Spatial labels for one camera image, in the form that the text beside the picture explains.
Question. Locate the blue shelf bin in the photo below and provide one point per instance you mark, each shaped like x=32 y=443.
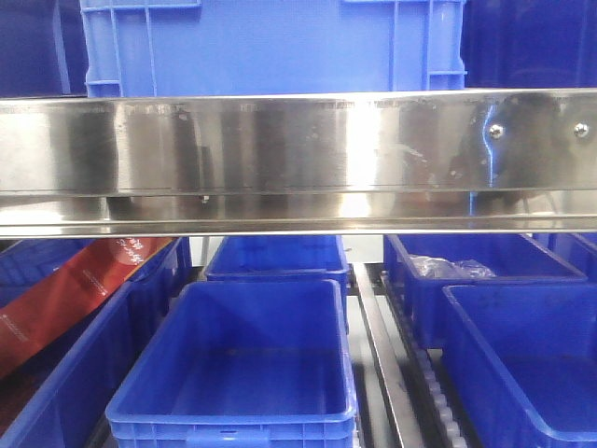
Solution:
x=523 y=361

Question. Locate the red packaging box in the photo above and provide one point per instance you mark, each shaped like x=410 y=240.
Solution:
x=47 y=310

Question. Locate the blue centre rear bin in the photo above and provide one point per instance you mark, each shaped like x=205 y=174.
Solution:
x=275 y=259

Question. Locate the blue right rear bin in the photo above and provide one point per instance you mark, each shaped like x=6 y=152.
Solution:
x=515 y=258

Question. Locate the clear plastic bag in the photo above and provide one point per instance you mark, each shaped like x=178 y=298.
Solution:
x=431 y=267

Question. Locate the blue centre front bin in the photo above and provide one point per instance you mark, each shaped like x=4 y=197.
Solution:
x=243 y=364

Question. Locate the steel roller track divider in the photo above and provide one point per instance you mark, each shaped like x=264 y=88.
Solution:
x=404 y=398

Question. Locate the large blue upper crate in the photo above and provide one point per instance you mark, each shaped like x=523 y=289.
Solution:
x=196 y=48

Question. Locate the blue left bin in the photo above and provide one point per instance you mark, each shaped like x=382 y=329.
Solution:
x=60 y=395

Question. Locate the steel shelf rail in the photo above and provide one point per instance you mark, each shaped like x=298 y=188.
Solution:
x=384 y=162

